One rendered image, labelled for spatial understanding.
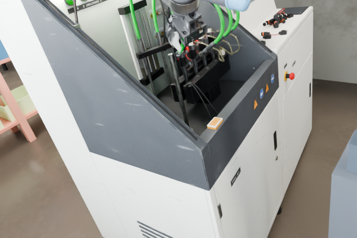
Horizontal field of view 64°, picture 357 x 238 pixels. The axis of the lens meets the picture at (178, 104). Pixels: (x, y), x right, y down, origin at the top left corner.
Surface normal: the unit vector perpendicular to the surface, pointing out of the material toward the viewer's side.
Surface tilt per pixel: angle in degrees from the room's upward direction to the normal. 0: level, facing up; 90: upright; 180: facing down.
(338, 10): 90
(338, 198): 90
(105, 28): 90
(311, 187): 0
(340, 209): 90
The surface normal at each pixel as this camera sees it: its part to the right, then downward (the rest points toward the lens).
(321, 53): -0.65, 0.48
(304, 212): -0.21, -0.86
